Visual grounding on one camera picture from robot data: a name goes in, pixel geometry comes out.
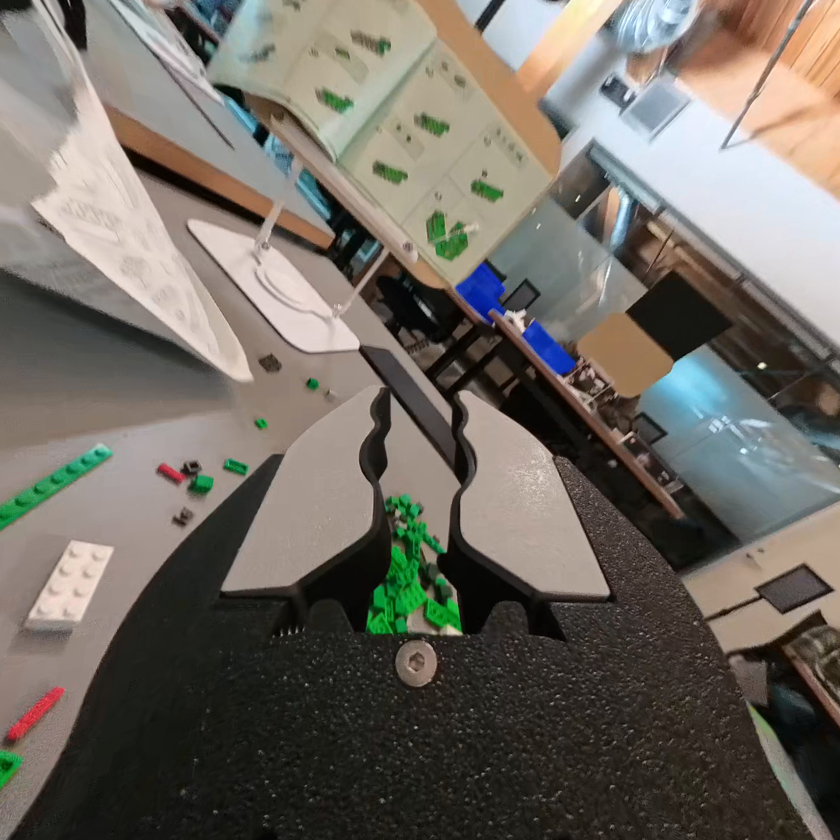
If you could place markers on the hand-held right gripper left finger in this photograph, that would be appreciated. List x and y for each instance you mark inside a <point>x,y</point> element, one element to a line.
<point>305,525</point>

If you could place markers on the printed white paper bag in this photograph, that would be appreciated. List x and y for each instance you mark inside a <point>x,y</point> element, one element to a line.
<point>131,262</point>

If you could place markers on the large black screen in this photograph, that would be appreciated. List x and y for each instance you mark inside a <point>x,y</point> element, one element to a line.
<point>679,315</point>

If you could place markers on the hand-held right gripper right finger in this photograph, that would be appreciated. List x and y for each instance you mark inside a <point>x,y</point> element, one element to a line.
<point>525,525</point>

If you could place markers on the long green plate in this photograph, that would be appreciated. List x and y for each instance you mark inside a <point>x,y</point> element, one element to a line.
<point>52,485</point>

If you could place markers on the blue storage bin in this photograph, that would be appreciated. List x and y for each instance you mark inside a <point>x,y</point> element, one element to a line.
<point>550,348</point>
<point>479,289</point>

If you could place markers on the wood edged grey table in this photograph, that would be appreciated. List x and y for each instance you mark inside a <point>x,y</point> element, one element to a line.
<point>216,180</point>

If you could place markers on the grey table with cutout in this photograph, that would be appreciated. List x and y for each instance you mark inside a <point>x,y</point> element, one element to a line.
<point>735,564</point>

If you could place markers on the dark grey square plate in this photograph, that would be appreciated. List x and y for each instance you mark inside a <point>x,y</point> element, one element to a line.
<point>269,363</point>

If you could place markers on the small black piece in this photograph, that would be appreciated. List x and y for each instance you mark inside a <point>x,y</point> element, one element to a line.
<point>182,516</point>
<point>190,468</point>

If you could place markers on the red toy piece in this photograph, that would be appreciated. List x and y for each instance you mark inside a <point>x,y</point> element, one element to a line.
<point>36,714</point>
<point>170,473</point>

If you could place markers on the green toy brick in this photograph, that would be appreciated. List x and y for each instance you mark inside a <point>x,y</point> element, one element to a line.
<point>201,484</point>

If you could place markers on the pile of green toy bricks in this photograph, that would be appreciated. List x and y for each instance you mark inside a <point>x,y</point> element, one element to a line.
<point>407,577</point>

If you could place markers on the brick instruction booklet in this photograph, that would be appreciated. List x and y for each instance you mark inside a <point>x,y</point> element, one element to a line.
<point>407,144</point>

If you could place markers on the white toy brick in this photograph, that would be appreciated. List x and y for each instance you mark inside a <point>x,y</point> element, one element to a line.
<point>69,587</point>

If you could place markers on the wooden book stand white base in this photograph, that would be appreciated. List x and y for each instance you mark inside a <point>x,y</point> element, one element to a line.
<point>289,295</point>

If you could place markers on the tan wooden board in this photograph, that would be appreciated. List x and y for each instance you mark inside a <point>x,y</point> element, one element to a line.
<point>623,354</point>

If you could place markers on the small green flat tile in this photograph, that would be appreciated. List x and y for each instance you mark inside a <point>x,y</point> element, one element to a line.
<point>8,768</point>

